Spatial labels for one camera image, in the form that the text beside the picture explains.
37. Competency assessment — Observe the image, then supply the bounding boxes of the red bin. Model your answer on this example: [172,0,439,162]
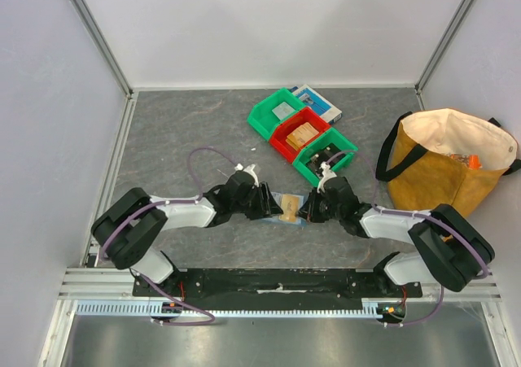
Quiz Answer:
[269,107,331,164]

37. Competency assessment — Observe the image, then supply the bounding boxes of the gold credit card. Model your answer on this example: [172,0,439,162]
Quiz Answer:
[278,194,300,224]

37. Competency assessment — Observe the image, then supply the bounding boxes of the green bin far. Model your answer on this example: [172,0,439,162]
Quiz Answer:
[247,88,305,141]

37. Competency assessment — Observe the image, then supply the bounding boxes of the purple cable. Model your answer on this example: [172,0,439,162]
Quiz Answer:
[325,150,492,330]
[97,146,245,328]

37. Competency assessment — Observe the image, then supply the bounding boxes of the white cable duct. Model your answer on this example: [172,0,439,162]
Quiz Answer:
[76,300,382,319]

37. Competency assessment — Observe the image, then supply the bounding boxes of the green bin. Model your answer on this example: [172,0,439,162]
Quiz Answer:
[247,88,305,141]
[293,128,358,187]

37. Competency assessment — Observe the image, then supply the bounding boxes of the grey card in bin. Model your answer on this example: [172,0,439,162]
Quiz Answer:
[272,102,295,120]

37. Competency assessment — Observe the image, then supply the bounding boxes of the blue white box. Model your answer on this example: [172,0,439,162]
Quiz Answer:
[290,85,343,125]

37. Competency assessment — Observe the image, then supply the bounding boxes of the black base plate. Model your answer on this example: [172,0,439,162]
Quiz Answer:
[132,267,424,312]

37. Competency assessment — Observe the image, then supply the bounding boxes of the brown cards in bin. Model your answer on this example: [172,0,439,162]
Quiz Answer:
[286,122,319,151]

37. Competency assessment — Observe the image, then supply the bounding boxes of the green bin near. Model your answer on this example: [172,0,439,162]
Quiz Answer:
[293,128,358,187]

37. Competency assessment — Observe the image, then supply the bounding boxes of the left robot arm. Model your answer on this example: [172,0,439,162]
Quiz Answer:
[90,169,283,296]

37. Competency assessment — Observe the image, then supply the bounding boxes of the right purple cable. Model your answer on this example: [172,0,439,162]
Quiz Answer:
[325,150,492,330]

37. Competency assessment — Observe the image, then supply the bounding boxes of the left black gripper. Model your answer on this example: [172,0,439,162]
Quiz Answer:
[232,181,282,221]

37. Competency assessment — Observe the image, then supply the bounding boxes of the orange item in bag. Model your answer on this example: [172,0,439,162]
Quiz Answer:
[467,155,482,170]

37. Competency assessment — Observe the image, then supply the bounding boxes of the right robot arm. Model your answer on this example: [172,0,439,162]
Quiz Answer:
[298,177,495,297]

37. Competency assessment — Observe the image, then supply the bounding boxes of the black items in bin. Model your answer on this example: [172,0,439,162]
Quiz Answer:
[306,143,340,178]

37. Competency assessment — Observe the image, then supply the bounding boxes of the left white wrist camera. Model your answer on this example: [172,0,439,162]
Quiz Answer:
[234,163,260,186]

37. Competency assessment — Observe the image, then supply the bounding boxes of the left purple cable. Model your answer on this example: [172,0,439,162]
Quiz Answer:
[97,146,245,328]

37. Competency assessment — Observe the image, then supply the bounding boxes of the yellow tote bag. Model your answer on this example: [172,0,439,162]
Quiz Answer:
[375,108,520,216]

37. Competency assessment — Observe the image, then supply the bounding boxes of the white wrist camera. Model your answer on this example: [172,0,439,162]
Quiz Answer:
[317,162,337,192]
[234,163,260,186]

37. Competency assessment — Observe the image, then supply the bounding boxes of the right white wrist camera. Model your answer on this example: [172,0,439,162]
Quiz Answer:
[317,162,337,192]

